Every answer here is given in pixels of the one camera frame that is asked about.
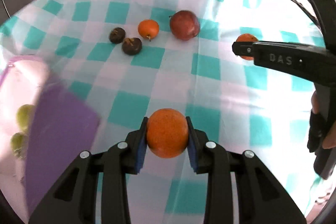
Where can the purple storage box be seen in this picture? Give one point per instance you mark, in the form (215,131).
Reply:
(61,126)

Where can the dark passion fruit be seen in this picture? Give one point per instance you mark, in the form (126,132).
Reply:
(131,46)
(117,35)

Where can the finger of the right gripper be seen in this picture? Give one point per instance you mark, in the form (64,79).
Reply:
(243,49)

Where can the person right hand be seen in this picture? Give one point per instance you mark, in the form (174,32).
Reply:
(317,130)

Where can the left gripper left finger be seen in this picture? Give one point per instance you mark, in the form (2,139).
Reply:
(72,197)

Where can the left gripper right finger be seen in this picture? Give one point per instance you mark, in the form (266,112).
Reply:
(261,197)

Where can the teal white checkered tablecloth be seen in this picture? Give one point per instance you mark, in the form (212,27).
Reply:
(239,105)

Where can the orange tangerine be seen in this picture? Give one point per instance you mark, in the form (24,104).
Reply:
(167,133)
(148,29)
(247,38)

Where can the red apple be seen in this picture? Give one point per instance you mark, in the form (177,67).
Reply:
(184,25)

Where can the green apple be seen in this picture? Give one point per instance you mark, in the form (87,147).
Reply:
(23,117)
(18,143)

